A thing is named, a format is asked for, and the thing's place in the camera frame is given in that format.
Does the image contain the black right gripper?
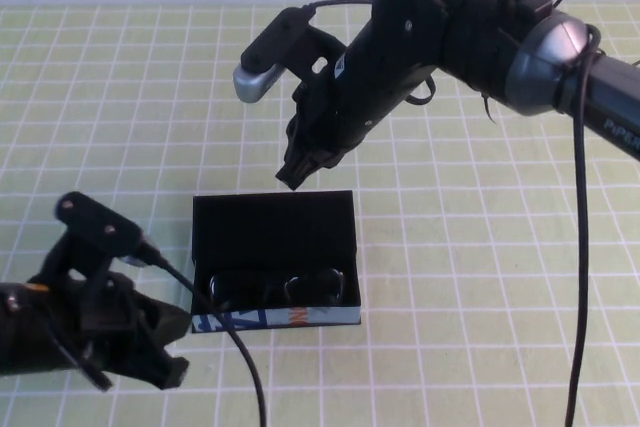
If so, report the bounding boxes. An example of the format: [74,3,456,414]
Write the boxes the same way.
[274,40,442,192]

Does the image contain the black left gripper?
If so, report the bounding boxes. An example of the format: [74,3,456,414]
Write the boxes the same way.
[28,265,195,392]

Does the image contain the black glasses case printed side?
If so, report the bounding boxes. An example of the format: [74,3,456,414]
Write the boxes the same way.
[189,190,362,335]

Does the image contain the black frame glasses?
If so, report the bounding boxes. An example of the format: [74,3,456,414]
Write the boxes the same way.
[207,268,347,309]

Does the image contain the green checkered tablecloth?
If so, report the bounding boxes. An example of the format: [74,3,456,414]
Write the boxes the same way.
[0,4,640,427]

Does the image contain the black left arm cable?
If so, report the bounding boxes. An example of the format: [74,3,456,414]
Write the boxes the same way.
[142,244,267,427]

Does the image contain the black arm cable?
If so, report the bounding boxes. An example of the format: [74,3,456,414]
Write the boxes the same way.
[302,0,609,427]
[142,244,267,427]

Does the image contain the silver right wrist camera with bracket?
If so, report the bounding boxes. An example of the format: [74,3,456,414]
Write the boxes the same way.
[231,3,347,105]

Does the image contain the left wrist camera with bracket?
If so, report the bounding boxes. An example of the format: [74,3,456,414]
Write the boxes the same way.
[42,191,162,298]

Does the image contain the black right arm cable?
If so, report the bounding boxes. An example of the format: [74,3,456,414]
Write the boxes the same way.
[302,0,609,427]

